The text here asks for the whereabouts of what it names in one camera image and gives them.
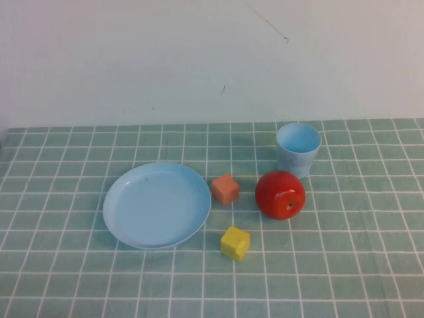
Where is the light blue plastic cup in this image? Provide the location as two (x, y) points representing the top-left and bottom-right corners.
(276, 123), (323, 179)

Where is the light blue plastic plate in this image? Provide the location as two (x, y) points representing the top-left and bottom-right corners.
(102, 161), (213, 250)

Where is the orange cube block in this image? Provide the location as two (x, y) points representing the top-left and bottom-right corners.
(211, 173), (240, 206)

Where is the green checked tablecloth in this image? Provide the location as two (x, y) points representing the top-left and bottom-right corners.
(0, 118), (424, 318)

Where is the red toy apple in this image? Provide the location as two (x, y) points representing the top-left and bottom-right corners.
(254, 170), (307, 221)

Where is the yellow cube block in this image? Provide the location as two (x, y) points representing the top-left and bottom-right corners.
(220, 225), (251, 263)

